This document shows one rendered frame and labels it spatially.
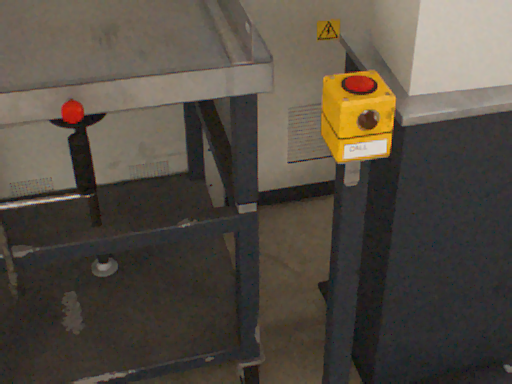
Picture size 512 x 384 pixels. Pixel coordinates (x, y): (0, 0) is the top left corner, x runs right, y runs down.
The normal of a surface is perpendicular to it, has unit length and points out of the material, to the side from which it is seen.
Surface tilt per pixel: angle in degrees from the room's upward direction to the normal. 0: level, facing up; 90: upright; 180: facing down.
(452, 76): 90
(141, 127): 90
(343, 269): 90
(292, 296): 0
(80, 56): 0
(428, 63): 90
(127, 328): 0
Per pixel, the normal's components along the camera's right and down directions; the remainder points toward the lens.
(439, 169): 0.32, 0.59
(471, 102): 0.04, -0.79
